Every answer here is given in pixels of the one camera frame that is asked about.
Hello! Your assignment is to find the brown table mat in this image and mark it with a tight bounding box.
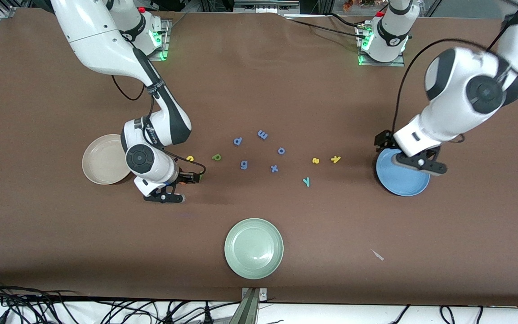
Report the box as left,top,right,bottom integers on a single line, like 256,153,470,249
0,7,518,307

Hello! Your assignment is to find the black cable tangle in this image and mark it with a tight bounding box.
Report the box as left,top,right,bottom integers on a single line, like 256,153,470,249
0,277,241,324

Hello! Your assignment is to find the green round plate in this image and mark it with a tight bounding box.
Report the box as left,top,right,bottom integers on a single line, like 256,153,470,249
224,218,284,280

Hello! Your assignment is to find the aluminium frame bar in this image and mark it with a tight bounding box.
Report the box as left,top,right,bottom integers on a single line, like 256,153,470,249
234,0,300,13

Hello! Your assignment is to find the aluminium profile post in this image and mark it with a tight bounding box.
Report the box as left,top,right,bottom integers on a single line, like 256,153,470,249
240,288,268,324

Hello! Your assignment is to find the blue round plate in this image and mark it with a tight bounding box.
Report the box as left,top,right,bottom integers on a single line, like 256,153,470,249
375,148,431,197

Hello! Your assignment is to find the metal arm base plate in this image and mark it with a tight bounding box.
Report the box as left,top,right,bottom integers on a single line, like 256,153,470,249
151,19,170,62
357,22,406,68

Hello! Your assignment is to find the black power cable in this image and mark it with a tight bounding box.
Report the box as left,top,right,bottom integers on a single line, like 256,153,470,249
284,13,370,41

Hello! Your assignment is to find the beige round plate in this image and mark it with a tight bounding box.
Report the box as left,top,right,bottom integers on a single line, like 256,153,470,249
82,134,134,185

